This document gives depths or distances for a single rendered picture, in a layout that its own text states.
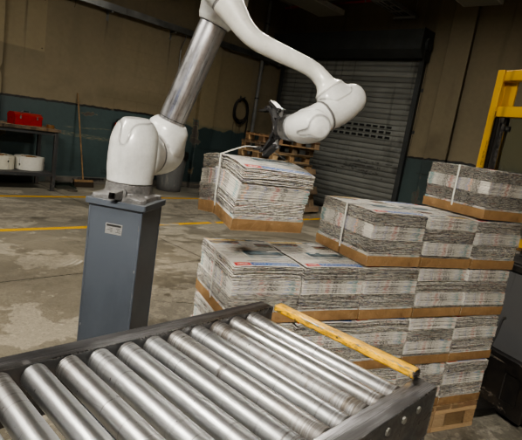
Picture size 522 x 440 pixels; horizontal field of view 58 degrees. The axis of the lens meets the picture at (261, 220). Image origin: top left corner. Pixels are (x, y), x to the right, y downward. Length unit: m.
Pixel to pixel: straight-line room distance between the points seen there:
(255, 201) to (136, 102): 7.46
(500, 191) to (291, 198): 1.07
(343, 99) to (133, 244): 0.82
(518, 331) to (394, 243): 1.26
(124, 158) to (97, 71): 7.05
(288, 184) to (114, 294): 0.70
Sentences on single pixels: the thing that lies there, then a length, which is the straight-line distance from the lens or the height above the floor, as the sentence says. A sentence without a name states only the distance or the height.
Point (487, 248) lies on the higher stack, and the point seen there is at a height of 0.93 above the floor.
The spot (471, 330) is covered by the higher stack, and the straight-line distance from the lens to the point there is 2.52.
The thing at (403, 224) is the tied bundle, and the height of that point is 1.01.
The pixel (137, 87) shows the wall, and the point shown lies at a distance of 8.99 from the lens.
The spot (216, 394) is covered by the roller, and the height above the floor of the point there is 0.79.
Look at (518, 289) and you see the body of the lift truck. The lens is 3.06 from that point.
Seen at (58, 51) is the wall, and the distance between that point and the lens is 8.36.
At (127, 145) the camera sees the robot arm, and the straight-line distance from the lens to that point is 1.60.
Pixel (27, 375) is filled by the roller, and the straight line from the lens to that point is 1.00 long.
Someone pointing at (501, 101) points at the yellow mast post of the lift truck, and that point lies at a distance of 3.16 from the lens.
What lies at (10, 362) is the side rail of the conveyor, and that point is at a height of 0.80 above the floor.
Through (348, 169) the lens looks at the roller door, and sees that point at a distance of 9.75.
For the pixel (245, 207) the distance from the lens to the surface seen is 1.61.
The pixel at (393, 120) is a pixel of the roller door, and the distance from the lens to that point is 9.35.
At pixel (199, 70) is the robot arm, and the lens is 1.77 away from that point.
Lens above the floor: 1.28
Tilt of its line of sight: 10 degrees down
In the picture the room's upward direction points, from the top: 9 degrees clockwise
